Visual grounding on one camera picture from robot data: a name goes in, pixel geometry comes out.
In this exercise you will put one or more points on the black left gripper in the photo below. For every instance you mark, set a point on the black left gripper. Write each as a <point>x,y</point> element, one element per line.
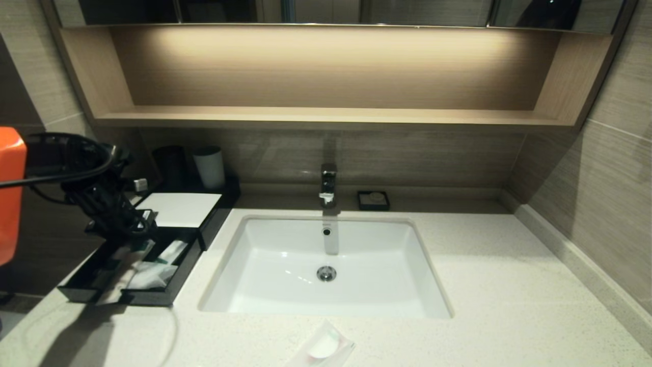
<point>109,211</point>

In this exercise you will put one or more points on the comb packet green band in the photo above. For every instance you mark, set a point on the comb packet green band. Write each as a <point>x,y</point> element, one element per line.
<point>127,275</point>

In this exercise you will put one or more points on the black glossy box drawer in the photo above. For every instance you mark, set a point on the black glossy box drawer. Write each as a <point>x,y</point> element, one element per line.
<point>168,298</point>

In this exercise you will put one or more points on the square clear white packet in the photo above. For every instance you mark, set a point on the square clear white packet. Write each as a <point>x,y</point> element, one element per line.
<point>321,346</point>

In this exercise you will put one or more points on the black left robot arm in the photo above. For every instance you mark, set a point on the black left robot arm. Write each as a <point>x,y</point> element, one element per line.
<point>61,155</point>

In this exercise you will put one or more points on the black cup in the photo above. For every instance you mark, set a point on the black cup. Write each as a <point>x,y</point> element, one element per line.
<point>170,165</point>

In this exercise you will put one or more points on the folded white plastic packet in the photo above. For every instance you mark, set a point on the folded white plastic packet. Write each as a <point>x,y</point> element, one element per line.
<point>155,275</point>

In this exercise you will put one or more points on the white cup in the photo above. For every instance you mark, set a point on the white cup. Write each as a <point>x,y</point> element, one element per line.
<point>210,168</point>

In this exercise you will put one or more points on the chrome sink faucet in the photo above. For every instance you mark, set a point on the chrome sink faucet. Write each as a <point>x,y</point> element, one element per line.
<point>328,183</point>

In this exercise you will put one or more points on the chrome sink drain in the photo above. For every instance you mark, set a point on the chrome sink drain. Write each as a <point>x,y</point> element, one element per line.
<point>326,273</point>

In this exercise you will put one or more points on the black square soap dish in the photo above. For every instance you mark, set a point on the black square soap dish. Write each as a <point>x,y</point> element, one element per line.
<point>362,204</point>

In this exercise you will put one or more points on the white ceramic sink basin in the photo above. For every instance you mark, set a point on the white ceramic sink basin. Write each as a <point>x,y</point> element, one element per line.
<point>367,255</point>

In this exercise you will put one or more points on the round beige soap bar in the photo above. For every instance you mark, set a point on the round beige soap bar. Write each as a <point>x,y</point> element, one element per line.
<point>376,197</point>

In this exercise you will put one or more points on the mirror cabinet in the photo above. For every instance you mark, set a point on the mirror cabinet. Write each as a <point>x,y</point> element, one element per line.
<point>331,11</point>

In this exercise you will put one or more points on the left wrist camera silver front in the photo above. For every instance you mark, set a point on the left wrist camera silver front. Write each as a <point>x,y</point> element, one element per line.
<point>140,184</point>

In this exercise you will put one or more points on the wooden wall shelf niche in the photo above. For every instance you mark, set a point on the wooden wall shelf niche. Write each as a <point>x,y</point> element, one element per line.
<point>331,76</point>

